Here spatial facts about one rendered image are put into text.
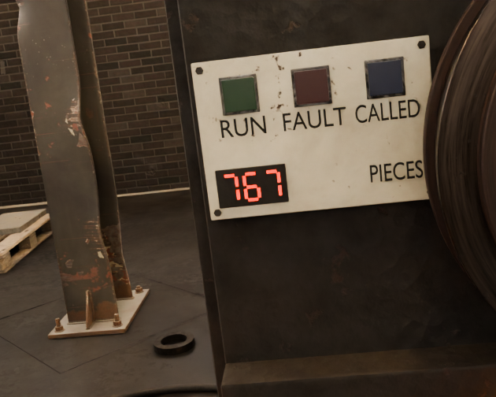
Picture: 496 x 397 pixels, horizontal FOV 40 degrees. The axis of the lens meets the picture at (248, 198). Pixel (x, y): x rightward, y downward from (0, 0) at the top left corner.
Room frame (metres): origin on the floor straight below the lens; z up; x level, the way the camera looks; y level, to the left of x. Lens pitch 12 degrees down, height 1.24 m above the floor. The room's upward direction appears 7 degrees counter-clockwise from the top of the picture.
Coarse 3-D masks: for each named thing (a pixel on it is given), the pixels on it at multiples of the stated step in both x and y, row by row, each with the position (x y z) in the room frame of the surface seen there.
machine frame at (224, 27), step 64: (192, 0) 0.78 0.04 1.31; (256, 0) 0.78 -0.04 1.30; (320, 0) 0.77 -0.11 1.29; (384, 0) 0.76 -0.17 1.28; (448, 0) 0.76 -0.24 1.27; (192, 128) 0.87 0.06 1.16; (192, 192) 0.87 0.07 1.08; (256, 256) 0.78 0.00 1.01; (320, 256) 0.77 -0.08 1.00; (384, 256) 0.77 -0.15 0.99; (448, 256) 0.76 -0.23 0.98; (256, 320) 0.78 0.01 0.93; (320, 320) 0.77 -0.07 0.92; (384, 320) 0.77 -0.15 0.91; (448, 320) 0.76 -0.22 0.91; (256, 384) 0.73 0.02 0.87; (320, 384) 0.72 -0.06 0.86; (384, 384) 0.71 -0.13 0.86; (448, 384) 0.71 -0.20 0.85
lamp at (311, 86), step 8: (296, 72) 0.75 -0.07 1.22; (304, 72) 0.75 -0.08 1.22; (312, 72) 0.75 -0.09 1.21; (320, 72) 0.75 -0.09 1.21; (296, 80) 0.75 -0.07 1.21; (304, 80) 0.75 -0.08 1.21; (312, 80) 0.75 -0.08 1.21; (320, 80) 0.75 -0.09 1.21; (296, 88) 0.75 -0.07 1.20; (304, 88) 0.75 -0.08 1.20; (312, 88) 0.75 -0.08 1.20; (320, 88) 0.75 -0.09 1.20; (296, 96) 0.75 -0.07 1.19; (304, 96) 0.75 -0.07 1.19; (312, 96) 0.75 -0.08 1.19; (320, 96) 0.75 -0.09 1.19; (328, 96) 0.75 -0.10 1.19
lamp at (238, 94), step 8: (224, 80) 0.76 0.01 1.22; (232, 80) 0.76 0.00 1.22; (240, 80) 0.75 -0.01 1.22; (248, 80) 0.75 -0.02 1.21; (224, 88) 0.76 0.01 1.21; (232, 88) 0.76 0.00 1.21; (240, 88) 0.75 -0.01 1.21; (248, 88) 0.75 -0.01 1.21; (224, 96) 0.76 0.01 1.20; (232, 96) 0.76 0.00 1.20; (240, 96) 0.75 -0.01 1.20; (248, 96) 0.75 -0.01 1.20; (224, 104) 0.76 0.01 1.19; (232, 104) 0.76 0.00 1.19; (240, 104) 0.75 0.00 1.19; (248, 104) 0.75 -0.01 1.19; (256, 104) 0.75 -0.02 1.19
